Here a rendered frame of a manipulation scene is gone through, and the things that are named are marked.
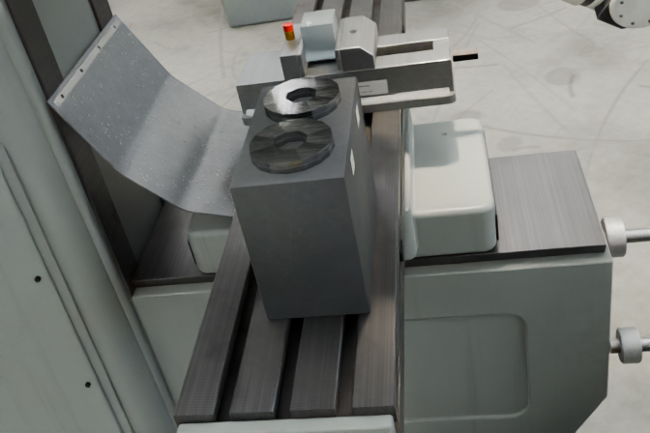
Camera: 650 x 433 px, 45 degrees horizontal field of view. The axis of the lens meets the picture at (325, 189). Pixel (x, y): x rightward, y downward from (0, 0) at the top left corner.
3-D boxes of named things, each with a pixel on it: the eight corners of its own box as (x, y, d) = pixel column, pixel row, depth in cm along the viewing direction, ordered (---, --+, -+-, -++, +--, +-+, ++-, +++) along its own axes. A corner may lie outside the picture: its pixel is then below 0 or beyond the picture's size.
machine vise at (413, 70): (452, 61, 135) (447, 1, 129) (457, 102, 123) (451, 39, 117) (256, 84, 141) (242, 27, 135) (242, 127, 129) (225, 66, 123)
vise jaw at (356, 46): (378, 35, 132) (374, 13, 130) (375, 68, 122) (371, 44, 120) (343, 40, 133) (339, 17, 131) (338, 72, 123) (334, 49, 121)
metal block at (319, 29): (340, 42, 130) (335, 8, 127) (338, 58, 125) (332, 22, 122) (310, 45, 131) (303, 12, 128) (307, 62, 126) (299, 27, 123)
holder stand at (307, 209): (378, 199, 105) (356, 65, 94) (371, 314, 88) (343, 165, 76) (290, 207, 107) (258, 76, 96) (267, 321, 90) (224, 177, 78)
